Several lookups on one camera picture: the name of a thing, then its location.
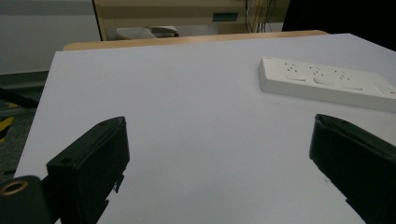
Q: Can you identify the black and yellow floor object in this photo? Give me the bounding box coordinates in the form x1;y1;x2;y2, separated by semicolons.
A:
0;87;40;144

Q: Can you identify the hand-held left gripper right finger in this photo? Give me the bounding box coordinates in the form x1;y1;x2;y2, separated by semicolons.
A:
308;113;396;224

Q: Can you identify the grey shoe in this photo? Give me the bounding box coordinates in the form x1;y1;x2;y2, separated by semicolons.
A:
115;25;180;41

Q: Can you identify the white power strip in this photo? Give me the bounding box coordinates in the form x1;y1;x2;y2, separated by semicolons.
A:
257;56;396;114

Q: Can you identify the wooden table edge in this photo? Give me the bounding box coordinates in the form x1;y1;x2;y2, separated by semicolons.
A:
63;29;330;52

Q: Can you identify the bundle of black cables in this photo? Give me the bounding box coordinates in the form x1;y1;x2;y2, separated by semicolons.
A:
244;0;276;34

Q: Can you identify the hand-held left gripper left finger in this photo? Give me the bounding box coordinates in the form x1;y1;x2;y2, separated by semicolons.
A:
46;116;131;224

